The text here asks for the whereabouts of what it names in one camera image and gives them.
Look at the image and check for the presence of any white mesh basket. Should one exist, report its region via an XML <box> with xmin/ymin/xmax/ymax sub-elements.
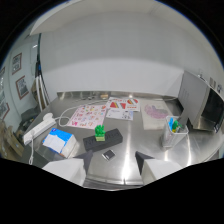
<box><xmin>161</xmin><ymin>115</ymin><xmax>190</xmax><ymax>149</ymax></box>

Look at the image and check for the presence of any blue and white tissue pack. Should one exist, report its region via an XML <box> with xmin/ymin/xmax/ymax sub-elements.
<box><xmin>42</xmin><ymin>128</ymin><xmax>80</xmax><ymax>159</ymax></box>

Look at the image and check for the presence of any small black card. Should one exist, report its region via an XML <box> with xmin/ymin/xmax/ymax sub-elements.
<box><xmin>101</xmin><ymin>149</ymin><xmax>117</xmax><ymax>162</ymax></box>

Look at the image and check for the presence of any green marker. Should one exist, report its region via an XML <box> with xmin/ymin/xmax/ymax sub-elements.
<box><xmin>171</xmin><ymin>120</ymin><xmax>182</xmax><ymax>134</ymax></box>

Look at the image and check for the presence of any blue marker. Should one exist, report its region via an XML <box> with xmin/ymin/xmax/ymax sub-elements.
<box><xmin>168</xmin><ymin>117</ymin><xmax>175</xmax><ymax>132</ymax></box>

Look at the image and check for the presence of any green toy figure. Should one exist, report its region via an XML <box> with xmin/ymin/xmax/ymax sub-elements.
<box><xmin>94</xmin><ymin>124</ymin><xmax>107</xmax><ymax>142</ymax></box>

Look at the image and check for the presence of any white power strip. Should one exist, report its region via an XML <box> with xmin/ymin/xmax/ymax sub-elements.
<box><xmin>22</xmin><ymin>112</ymin><xmax>58</xmax><ymax>146</ymax></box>

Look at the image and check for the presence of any pink alphabet chart sheet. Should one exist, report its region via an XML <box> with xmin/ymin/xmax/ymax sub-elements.
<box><xmin>66</xmin><ymin>104</ymin><xmax>108</xmax><ymax>130</ymax></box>

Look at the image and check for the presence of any white printed paper sheet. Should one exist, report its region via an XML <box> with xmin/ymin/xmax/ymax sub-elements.
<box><xmin>105</xmin><ymin>107</ymin><xmax>135</xmax><ymax>122</ymax></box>

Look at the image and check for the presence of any red and yellow sticker sheet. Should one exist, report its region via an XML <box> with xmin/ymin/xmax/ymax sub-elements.
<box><xmin>105</xmin><ymin>96</ymin><xmax>141</xmax><ymax>113</ymax></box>

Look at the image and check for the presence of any stainless steel microwave oven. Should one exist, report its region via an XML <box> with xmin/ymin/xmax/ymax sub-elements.
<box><xmin>177</xmin><ymin>69</ymin><xmax>224</xmax><ymax>133</ymax></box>

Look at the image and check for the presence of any white power cable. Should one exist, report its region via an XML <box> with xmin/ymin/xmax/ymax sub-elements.
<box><xmin>28</xmin><ymin>99</ymin><xmax>111</xmax><ymax>166</ymax></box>

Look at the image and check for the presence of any framed wall picture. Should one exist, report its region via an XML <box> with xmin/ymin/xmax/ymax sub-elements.
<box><xmin>15</xmin><ymin>75</ymin><xmax>30</xmax><ymax>101</ymax></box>
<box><xmin>11</xmin><ymin>52</ymin><xmax>23</xmax><ymax>76</ymax></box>

